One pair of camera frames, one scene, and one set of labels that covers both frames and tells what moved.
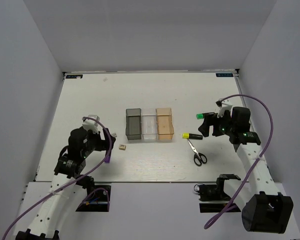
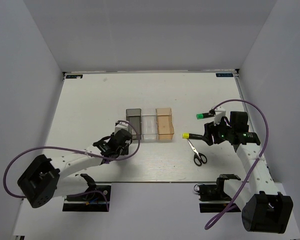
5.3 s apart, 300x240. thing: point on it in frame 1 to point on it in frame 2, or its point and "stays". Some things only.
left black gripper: x=103 y=144 to x=125 y=150
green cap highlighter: x=200 y=116 stays
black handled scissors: x=199 y=158 stays
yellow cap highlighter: x=194 y=136 stays
